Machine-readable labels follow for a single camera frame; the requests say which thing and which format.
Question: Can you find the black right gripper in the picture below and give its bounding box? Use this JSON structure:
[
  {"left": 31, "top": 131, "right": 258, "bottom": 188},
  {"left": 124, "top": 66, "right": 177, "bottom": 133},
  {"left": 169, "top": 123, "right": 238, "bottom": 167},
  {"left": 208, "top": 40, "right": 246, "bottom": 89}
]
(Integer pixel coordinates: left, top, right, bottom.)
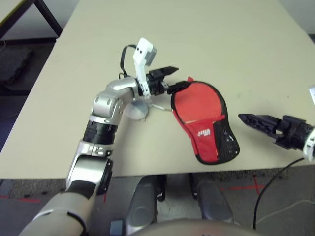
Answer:
[{"left": 238, "top": 113, "right": 315, "bottom": 152}]

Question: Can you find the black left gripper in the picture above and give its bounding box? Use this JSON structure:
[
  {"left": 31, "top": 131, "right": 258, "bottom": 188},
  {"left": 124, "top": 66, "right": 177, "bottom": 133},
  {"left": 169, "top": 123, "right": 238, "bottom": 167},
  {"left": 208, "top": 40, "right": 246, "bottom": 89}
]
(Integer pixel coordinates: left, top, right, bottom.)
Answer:
[{"left": 145, "top": 65, "right": 192, "bottom": 96}]

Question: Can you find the white plush zipper charm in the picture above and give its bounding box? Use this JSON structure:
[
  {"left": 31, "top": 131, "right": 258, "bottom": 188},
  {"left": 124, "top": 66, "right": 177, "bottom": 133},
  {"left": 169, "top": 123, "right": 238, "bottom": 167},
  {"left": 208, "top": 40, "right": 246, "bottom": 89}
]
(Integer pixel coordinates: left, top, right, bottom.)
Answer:
[{"left": 126, "top": 100, "right": 173, "bottom": 121}]

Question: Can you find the red black paddle case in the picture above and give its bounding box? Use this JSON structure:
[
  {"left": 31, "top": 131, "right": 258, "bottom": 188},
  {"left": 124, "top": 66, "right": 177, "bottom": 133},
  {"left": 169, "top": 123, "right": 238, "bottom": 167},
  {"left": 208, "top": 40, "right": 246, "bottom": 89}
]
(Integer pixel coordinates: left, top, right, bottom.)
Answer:
[{"left": 169, "top": 76, "right": 241, "bottom": 164}]

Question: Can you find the red floor tape cross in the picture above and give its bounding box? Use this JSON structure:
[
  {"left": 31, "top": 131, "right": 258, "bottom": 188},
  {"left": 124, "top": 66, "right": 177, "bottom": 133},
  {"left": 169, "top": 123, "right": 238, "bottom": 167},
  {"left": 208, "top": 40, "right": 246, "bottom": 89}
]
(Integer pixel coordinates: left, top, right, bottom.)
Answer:
[{"left": 220, "top": 175, "right": 266, "bottom": 197}]

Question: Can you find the grey robot right leg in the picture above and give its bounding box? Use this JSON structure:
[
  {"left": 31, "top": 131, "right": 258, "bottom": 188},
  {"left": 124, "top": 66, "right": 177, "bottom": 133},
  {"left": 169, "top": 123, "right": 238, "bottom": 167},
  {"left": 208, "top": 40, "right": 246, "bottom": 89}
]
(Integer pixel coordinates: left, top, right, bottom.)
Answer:
[{"left": 188, "top": 173, "right": 234, "bottom": 224}]

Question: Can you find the grey robot leg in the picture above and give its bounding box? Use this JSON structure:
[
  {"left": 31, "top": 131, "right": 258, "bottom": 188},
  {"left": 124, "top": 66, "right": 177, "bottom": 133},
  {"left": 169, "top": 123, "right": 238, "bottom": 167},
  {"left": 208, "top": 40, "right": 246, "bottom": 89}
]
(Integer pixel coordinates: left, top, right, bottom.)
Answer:
[
  {"left": 188, "top": 173, "right": 234, "bottom": 224},
  {"left": 125, "top": 174, "right": 168, "bottom": 234}
]

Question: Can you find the grey robot left leg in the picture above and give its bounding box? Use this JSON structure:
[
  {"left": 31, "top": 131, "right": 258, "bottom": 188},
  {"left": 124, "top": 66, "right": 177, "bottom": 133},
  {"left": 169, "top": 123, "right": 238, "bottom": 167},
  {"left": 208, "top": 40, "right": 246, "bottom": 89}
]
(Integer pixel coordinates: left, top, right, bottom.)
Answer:
[{"left": 125, "top": 174, "right": 168, "bottom": 234}]

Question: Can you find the black framed side table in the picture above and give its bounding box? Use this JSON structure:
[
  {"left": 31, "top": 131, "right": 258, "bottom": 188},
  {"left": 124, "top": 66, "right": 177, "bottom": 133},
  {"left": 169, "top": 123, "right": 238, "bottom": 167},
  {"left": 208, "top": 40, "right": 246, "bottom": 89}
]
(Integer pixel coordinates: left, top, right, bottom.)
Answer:
[{"left": 0, "top": 0, "right": 63, "bottom": 46}]

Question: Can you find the small dark robot panel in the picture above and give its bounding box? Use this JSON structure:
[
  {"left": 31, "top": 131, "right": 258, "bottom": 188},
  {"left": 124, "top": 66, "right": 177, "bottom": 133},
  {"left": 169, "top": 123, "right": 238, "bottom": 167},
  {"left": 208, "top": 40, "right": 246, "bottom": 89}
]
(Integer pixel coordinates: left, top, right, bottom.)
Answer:
[{"left": 110, "top": 219, "right": 126, "bottom": 236}]

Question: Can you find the dark foam floor mat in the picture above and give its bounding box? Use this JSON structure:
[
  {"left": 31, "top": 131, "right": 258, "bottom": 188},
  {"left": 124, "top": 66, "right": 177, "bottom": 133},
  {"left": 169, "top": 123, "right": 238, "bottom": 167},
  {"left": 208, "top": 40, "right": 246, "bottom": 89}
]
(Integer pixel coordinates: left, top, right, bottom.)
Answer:
[{"left": 0, "top": 46, "right": 34, "bottom": 86}]

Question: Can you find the grey speckled floor mat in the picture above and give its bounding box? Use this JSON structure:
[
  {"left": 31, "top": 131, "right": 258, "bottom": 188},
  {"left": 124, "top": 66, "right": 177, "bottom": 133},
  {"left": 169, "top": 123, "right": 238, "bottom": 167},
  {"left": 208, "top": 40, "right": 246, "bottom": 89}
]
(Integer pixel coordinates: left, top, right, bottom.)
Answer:
[{"left": 0, "top": 171, "right": 292, "bottom": 196}]

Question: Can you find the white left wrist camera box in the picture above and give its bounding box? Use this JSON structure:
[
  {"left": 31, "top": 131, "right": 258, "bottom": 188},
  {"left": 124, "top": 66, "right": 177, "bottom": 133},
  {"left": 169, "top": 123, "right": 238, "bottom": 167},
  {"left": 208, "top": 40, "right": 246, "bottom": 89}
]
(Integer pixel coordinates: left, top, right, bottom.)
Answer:
[{"left": 132, "top": 37, "right": 158, "bottom": 99}]

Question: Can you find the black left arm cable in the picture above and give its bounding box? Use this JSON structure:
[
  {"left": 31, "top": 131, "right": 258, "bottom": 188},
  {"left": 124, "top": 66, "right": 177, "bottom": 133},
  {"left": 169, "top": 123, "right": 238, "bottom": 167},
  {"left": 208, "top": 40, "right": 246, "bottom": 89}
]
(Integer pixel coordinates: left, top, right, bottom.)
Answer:
[{"left": 120, "top": 44, "right": 137, "bottom": 81}]

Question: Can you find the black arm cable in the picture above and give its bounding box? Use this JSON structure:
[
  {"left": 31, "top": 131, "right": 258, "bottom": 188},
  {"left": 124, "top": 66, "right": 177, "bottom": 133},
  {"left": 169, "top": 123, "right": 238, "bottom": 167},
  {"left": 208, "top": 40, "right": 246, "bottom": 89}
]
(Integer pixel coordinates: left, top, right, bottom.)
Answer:
[
  {"left": 120, "top": 44, "right": 137, "bottom": 81},
  {"left": 253, "top": 157, "right": 305, "bottom": 231}
]

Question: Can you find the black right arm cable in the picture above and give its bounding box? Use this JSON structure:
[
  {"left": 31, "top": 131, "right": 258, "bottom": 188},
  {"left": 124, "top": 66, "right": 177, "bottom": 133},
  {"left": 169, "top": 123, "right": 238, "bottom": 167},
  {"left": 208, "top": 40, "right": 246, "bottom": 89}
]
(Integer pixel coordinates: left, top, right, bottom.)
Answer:
[{"left": 253, "top": 157, "right": 305, "bottom": 231}]

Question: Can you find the white floor cable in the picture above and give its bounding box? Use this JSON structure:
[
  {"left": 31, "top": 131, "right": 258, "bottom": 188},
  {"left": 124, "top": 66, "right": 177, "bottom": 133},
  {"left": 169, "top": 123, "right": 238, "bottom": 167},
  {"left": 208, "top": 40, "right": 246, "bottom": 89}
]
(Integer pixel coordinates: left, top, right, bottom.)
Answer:
[{"left": 255, "top": 199, "right": 315, "bottom": 223}]

